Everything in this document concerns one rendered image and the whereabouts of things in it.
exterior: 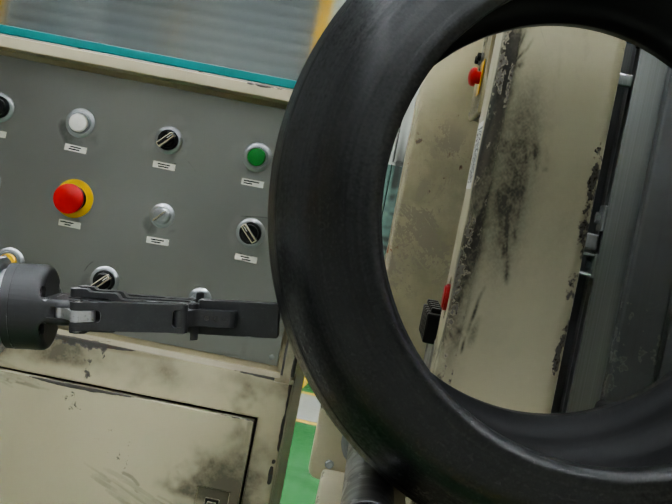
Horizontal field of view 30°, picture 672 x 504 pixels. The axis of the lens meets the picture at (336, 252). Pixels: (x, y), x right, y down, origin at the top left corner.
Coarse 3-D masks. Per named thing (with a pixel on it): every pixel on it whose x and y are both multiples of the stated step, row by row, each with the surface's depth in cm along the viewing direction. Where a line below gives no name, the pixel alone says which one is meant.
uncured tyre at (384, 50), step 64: (384, 0) 96; (448, 0) 95; (512, 0) 121; (576, 0) 122; (640, 0) 122; (320, 64) 98; (384, 64) 95; (320, 128) 96; (384, 128) 94; (320, 192) 95; (320, 256) 95; (320, 320) 96; (384, 320) 95; (320, 384) 99; (384, 384) 95; (384, 448) 98; (448, 448) 96; (512, 448) 95; (576, 448) 123; (640, 448) 123
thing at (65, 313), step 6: (84, 300) 105; (60, 312) 106; (66, 312) 104; (72, 312) 103; (78, 312) 103; (84, 312) 103; (90, 312) 104; (66, 318) 104; (72, 318) 103; (78, 318) 103; (84, 318) 103; (90, 318) 104
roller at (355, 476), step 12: (348, 456) 120; (360, 456) 115; (348, 468) 113; (360, 468) 110; (372, 468) 109; (348, 480) 108; (360, 480) 105; (372, 480) 105; (384, 480) 107; (348, 492) 103; (360, 492) 101; (372, 492) 101; (384, 492) 103
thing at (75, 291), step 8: (72, 288) 108; (80, 288) 108; (88, 288) 108; (72, 296) 108; (80, 296) 107; (88, 296) 107; (96, 296) 107; (104, 296) 107; (112, 296) 107; (120, 296) 108; (192, 304) 107; (192, 328) 107; (192, 336) 107
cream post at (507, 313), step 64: (512, 64) 131; (576, 64) 131; (512, 128) 132; (576, 128) 132; (512, 192) 132; (576, 192) 132; (512, 256) 132; (576, 256) 132; (448, 320) 133; (512, 320) 133; (448, 384) 133; (512, 384) 133
